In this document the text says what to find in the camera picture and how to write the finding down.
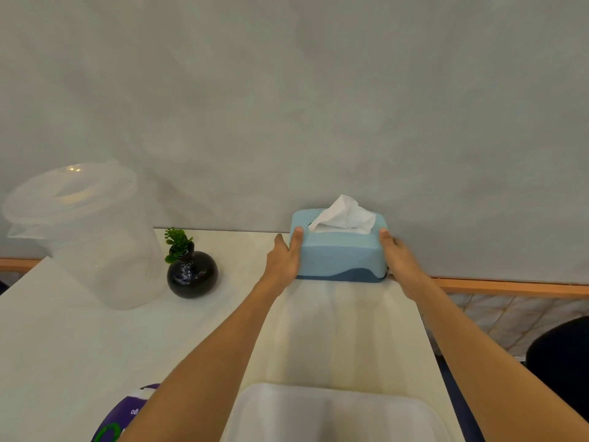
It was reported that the person's right hand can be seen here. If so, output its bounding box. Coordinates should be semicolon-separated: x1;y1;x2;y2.
379;228;435;303

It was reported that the person's left hand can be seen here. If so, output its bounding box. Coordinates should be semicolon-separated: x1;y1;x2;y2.
260;227;304;296

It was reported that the blue tissue box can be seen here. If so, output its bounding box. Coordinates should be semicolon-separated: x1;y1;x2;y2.
290;209;390;283

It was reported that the person's left forearm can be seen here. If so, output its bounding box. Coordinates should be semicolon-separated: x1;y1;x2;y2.
117;281;282;442

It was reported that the person's right forearm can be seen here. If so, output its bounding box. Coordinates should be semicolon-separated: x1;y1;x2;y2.
413;281;589;442

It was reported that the white tissue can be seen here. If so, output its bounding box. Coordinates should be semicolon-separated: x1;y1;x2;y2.
308;194;377;235

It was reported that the round black vase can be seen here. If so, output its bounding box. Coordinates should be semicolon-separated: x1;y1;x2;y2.
167;248;219;300

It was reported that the small green plant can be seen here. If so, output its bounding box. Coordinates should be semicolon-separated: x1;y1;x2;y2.
164;227;194;264

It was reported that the white plastic bin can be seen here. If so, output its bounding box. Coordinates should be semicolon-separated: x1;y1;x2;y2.
220;383;453;442

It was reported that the dark round seat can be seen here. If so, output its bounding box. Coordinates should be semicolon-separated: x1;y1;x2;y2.
525;316;589;421

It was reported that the clear plastic lidded container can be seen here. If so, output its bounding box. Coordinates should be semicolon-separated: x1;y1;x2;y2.
2;162;159;311

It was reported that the purple printed package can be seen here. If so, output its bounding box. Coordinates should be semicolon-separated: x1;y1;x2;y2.
90;383;162;442

